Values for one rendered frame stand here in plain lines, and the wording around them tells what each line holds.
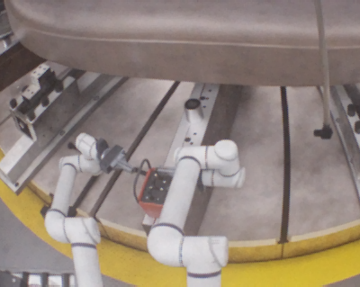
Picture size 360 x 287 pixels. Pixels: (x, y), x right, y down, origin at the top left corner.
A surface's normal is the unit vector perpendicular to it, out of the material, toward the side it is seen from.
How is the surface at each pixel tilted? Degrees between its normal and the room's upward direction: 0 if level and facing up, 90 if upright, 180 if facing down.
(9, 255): 0
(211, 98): 0
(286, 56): 90
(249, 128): 0
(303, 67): 90
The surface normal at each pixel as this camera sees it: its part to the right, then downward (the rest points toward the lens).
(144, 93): -0.17, -0.69
